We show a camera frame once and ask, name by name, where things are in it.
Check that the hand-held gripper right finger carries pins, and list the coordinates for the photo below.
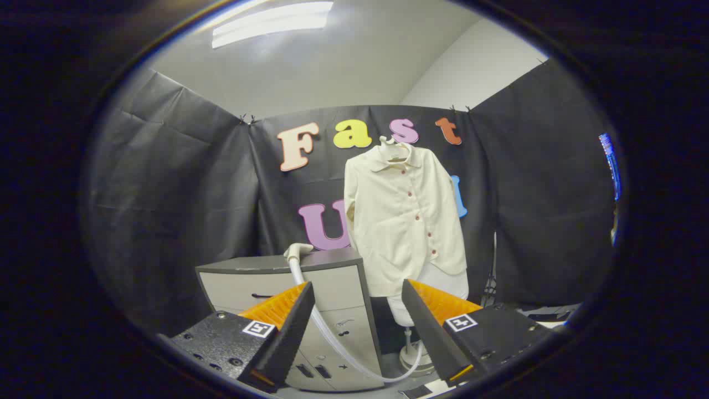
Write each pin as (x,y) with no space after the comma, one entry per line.
(432,332)

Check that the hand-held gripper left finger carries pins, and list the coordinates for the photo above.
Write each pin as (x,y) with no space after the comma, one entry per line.
(288,338)

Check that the white garment steamer head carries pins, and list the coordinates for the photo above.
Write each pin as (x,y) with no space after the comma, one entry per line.
(296,250)

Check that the cream button-up shirt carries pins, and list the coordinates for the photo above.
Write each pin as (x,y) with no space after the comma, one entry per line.
(404,221)

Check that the white clothes hanger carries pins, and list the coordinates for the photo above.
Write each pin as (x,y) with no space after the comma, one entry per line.
(394,151)

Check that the white mannequin torso stand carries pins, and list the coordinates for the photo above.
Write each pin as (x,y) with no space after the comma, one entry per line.
(448,285)

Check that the grey and white cabinet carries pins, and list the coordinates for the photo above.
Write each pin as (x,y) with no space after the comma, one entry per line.
(338,288)

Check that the black tripod stand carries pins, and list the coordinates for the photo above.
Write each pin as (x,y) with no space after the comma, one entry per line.
(490,288)

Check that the black backdrop cloth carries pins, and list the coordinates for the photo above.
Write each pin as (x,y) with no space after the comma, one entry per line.
(183,183)

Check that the blue screen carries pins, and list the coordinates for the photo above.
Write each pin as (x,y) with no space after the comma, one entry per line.
(610,160)

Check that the ceiling light panel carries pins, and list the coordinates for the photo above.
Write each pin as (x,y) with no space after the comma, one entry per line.
(271,22)

